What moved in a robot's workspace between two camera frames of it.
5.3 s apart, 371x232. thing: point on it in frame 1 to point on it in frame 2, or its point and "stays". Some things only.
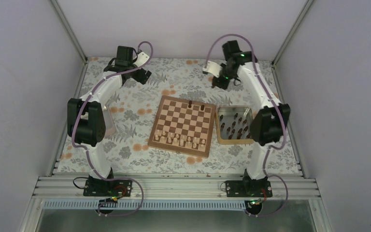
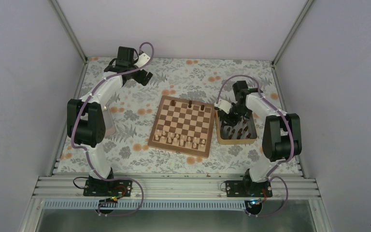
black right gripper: x=223 y=85 to x=232 y=122
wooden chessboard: x=183 y=126 stays
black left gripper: x=139 y=77 stays
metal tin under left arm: x=110 y=127 stays
